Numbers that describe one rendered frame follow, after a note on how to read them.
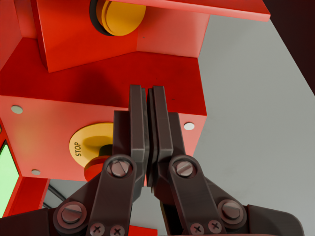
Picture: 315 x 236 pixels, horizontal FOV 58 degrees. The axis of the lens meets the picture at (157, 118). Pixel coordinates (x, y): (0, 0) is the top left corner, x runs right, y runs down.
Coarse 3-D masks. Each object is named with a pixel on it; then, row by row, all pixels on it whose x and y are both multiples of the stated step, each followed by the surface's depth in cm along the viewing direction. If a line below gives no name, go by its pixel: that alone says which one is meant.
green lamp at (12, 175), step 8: (8, 152) 23; (0, 160) 22; (8, 160) 23; (0, 168) 22; (8, 168) 23; (0, 176) 22; (8, 176) 23; (16, 176) 25; (0, 184) 22; (8, 184) 24; (0, 192) 22; (8, 192) 24; (0, 200) 22; (8, 200) 24; (0, 208) 22; (0, 216) 23
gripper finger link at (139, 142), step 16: (144, 96) 13; (128, 112) 13; (144, 112) 12; (128, 128) 12; (144, 128) 11; (112, 144) 11; (128, 144) 12; (144, 144) 11; (144, 160) 11; (96, 176) 10; (144, 176) 12; (80, 192) 10; (64, 208) 9; (80, 208) 9; (64, 224) 9; (80, 224) 9
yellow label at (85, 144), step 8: (88, 128) 22; (96, 128) 22; (104, 128) 22; (112, 128) 22; (72, 136) 23; (80, 136) 23; (88, 136) 23; (96, 136) 23; (104, 136) 23; (112, 136) 23; (72, 144) 24; (80, 144) 24; (88, 144) 23; (96, 144) 23; (104, 144) 23; (72, 152) 24; (80, 152) 24; (88, 152) 24; (96, 152) 24; (80, 160) 25; (88, 160) 25
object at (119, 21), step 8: (104, 0) 20; (96, 8) 21; (104, 8) 20; (112, 8) 20; (120, 8) 21; (128, 8) 21; (136, 8) 21; (144, 8) 22; (104, 16) 21; (112, 16) 21; (120, 16) 21; (128, 16) 21; (136, 16) 22; (104, 24) 21; (112, 24) 21; (120, 24) 22; (128, 24) 22; (136, 24) 22; (112, 32) 22; (120, 32) 22; (128, 32) 22
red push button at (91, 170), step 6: (108, 144) 23; (102, 150) 23; (108, 150) 23; (102, 156) 22; (108, 156) 22; (90, 162) 22; (96, 162) 21; (102, 162) 21; (84, 168) 22; (90, 168) 22; (96, 168) 21; (84, 174) 22; (90, 174) 22; (96, 174) 22
